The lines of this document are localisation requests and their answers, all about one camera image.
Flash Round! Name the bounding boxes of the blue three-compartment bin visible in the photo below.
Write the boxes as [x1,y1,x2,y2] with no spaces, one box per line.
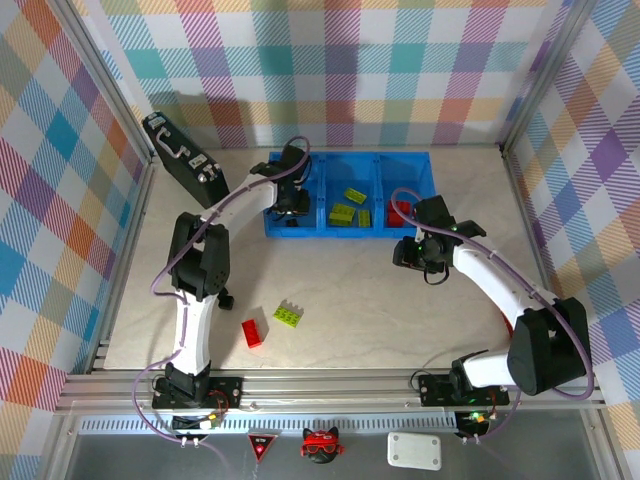
[263,149,435,240]

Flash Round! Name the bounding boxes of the white box bottom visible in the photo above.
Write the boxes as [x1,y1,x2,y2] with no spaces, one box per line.
[386,431,443,471]

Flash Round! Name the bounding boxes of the black cat figure red glasses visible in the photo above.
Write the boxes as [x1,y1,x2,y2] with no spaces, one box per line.
[299,426,346,464]

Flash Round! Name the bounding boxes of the red black triangle emblem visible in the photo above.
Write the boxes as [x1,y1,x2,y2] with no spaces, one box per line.
[247,433,278,464]

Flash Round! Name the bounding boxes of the black briefcase with metal handle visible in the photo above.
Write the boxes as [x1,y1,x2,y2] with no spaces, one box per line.
[142,112,231,210]

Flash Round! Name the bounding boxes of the aluminium frame side rail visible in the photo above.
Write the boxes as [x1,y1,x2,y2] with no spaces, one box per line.
[87,157,157,374]
[501,147,576,326]

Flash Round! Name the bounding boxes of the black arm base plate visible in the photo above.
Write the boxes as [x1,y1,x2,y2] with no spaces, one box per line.
[152,377,245,409]
[418,373,511,407]

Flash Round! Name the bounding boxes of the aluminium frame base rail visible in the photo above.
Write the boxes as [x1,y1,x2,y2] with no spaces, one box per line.
[54,367,609,416]

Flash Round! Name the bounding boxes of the small electronics board with wires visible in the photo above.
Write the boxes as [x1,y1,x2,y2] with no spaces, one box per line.
[172,412,224,434]
[455,409,496,436]

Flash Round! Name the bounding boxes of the white slotted cable duct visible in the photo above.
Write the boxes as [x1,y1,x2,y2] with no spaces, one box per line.
[79,413,459,434]

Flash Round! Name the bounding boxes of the aluminium frame post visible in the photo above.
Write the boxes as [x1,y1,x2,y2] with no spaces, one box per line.
[57,0,156,169]
[499,0,604,154]

